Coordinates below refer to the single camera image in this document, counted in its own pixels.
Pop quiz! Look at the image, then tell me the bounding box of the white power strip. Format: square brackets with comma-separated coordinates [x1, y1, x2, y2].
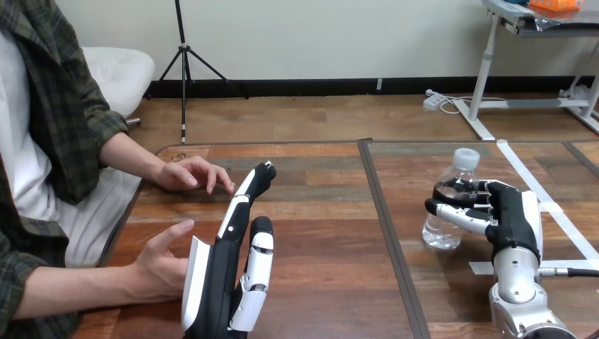
[422, 89, 446, 112]

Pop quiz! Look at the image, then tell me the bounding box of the black tripod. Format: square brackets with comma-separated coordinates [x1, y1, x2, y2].
[143, 0, 250, 145]

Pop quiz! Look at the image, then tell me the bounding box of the tangle of cables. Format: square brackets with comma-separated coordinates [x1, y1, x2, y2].
[439, 95, 509, 116]

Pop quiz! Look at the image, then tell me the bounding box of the person's hand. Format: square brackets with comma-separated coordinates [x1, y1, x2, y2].
[127, 219, 196, 303]
[153, 156, 237, 196]

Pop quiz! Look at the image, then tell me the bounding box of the white desk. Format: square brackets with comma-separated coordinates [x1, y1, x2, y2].
[451, 0, 599, 142]

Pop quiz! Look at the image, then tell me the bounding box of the white cushioned chair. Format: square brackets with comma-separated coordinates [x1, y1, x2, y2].
[81, 46, 156, 128]

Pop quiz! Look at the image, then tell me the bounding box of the person's forearm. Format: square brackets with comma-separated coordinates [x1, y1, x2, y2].
[13, 263, 141, 322]
[98, 131, 162, 182]

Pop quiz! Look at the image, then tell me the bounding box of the clear water bottle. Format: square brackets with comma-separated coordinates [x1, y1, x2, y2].
[422, 148, 482, 251]

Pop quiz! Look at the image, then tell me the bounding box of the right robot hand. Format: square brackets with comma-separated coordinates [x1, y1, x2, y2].
[424, 179, 544, 266]

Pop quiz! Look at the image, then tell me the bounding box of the person's body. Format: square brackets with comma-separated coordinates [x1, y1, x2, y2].
[0, 0, 144, 339]

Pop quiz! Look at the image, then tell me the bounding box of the black cable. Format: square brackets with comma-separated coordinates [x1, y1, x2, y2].
[538, 267, 599, 279]

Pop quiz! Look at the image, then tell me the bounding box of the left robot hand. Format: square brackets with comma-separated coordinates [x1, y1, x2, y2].
[181, 160, 278, 339]

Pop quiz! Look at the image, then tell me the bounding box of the orange thing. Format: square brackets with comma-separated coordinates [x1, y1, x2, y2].
[529, 0, 584, 13]

